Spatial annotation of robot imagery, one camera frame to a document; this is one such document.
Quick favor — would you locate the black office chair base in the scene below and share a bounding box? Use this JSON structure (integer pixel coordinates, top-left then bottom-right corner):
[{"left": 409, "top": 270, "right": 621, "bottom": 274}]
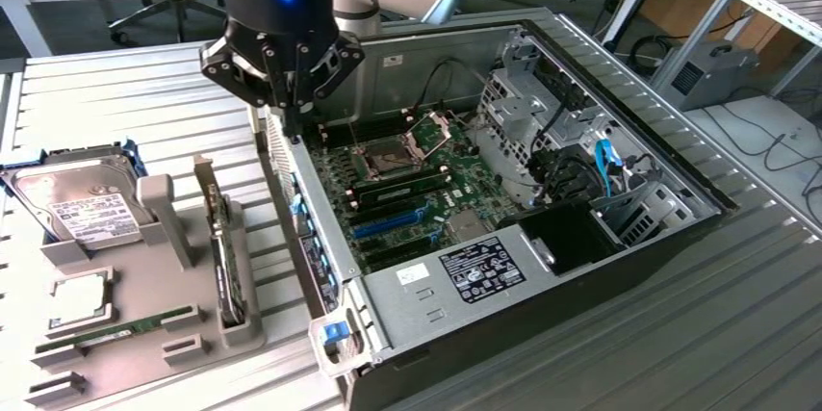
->
[{"left": 107, "top": 0, "right": 227, "bottom": 45}]

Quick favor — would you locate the metal socket cover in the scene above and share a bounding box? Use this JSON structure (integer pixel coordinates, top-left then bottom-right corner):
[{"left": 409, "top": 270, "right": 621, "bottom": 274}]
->
[{"left": 401, "top": 111, "right": 462, "bottom": 163}]

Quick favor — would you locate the CPU socket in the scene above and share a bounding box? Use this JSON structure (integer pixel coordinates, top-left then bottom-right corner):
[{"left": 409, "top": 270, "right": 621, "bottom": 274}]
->
[{"left": 351, "top": 139, "right": 427, "bottom": 180}]

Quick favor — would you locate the hard disk drive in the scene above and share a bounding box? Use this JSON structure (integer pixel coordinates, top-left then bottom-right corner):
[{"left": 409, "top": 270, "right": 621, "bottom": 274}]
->
[{"left": 0, "top": 139, "right": 151, "bottom": 244}]

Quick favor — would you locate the RAM stick in slot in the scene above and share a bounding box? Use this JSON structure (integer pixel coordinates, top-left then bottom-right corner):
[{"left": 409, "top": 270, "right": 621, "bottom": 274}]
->
[{"left": 355, "top": 178, "right": 453, "bottom": 206}]

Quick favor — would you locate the green motherboard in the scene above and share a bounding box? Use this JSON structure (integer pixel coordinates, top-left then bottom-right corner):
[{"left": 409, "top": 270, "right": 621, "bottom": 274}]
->
[{"left": 305, "top": 115, "right": 515, "bottom": 275}]

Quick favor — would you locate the metal disk bay cage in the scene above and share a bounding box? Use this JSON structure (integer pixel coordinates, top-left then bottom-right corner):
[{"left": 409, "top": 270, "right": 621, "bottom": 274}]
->
[{"left": 478, "top": 28, "right": 622, "bottom": 200}]

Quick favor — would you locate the blue expansion slot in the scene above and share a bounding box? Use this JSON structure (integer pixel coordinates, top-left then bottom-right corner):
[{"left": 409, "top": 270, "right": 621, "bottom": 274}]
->
[{"left": 351, "top": 211, "right": 430, "bottom": 240}]

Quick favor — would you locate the green graphics card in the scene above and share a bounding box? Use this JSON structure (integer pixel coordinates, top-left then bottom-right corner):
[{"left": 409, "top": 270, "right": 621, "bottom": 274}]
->
[{"left": 191, "top": 154, "right": 250, "bottom": 326}]

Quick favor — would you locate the silver hard disk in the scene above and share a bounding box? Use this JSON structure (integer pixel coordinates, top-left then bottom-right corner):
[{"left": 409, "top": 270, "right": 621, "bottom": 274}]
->
[{"left": 11, "top": 156, "right": 147, "bottom": 252}]

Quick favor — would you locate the silver chipset heatsink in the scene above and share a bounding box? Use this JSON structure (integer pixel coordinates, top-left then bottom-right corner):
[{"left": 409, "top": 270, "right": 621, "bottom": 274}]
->
[{"left": 447, "top": 212, "right": 497, "bottom": 243}]

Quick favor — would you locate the grey parts rack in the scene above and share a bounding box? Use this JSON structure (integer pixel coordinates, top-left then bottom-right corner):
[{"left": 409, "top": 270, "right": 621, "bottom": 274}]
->
[{"left": 23, "top": 173, "right": 269, "bottom": 408}]

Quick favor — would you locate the silver power supply unit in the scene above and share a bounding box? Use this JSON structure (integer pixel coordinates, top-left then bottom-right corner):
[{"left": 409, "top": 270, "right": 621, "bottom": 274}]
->
[{"left": 359, "top": 223, "right": 559, "bottom": 365}]

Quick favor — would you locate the silver CPU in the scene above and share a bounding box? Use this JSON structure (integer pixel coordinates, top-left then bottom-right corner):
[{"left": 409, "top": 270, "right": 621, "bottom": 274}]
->
[{"left": 50, "top": 277, "right": 112, "bottom": 324}]

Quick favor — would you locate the green RAM stick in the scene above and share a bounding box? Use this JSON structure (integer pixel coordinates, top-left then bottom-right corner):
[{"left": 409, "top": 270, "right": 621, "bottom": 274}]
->
[{"left": 34, "top": 303, "right": 195, "bottom": 355}]

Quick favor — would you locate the grey control box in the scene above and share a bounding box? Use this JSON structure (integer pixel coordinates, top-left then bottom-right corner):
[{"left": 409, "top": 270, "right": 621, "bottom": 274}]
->
[{"left": 666, "top": 39, "right": 764, "bottom": 113}]

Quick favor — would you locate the black open PC case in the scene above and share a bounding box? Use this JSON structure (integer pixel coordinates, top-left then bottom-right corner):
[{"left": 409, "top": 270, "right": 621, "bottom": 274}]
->
[{"left": 249, "top": 18, "right": 741, "bottom": 411}]

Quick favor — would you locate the black looped wire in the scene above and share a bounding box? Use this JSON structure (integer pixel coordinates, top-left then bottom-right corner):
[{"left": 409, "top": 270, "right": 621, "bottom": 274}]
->
[{"left": 414, "top": 60, "right": 485, "bottom": 114}]

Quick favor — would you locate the black wire bundle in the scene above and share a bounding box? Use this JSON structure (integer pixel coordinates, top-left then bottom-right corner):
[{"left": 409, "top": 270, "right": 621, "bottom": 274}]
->
[{"left": 530, "top": 148, "right": 609, "bottom": 208}]

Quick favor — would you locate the blue wire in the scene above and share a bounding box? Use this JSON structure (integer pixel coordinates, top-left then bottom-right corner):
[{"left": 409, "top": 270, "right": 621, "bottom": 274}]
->
[{"left": 595, "top": 138, "right": 623, "bottom": 201}]

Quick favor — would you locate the black plastic fan duct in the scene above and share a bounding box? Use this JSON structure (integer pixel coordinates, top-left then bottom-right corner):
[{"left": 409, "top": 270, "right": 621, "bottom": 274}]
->
[{"left": 515, "top": 200, "right": 630, "bottom": 278}]

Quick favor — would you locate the aluminium frame rack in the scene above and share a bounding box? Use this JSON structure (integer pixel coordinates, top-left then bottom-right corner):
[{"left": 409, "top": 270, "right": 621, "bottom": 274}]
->
[{"left": 646, "top": 0, "right": 822, "bottom": 97}]

